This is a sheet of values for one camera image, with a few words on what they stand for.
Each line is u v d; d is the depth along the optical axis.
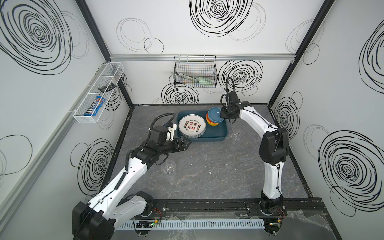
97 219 0.37
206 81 0.87
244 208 0.74
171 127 0.69
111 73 0.92
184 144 0.68
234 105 0.71
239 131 0.98
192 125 1.05
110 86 0.81
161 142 0.59
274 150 0.55
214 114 0.96
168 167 0.86
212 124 1.02
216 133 1.01
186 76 0.85
